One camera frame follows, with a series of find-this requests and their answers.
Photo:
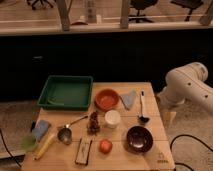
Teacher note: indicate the dark brown bowl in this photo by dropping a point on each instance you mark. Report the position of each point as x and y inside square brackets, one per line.
[139, 139]

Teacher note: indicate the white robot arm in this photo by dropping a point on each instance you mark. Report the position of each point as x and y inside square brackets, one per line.
[185, 83]

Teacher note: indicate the green plastic tray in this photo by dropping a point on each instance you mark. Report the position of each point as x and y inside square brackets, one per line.
[66, 93]

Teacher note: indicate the orange bowl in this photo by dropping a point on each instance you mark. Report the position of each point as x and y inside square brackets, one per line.
[106, 99]

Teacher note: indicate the blue folded cloth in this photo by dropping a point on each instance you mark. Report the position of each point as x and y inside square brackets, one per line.
[128, 99]

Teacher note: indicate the white cup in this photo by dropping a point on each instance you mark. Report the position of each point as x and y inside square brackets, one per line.
[112, 118]

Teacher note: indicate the bunch of dark grapes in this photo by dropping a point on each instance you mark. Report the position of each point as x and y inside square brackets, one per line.
[93, 125]

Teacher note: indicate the orange tomato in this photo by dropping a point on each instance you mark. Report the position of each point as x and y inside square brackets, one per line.
[105, 146]

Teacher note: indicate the metal ladle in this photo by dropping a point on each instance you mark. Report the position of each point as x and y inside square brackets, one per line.
[64, 134]

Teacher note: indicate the black rectangular box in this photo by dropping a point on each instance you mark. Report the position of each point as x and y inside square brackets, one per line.
[82, 156]

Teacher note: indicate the blue sponge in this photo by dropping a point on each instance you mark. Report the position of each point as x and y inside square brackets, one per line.
[41, 128]

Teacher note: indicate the black office chair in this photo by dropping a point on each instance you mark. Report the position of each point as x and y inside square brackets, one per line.
[35, 4]
[190, 4]
[140, 5]

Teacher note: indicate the green plastic cup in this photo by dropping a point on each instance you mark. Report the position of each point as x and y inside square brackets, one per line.
[29, 142]

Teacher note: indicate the black office chair left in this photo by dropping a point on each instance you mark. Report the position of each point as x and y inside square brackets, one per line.
[35, 4]

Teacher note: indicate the black office chair right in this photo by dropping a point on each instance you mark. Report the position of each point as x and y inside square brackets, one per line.
[190, 4]

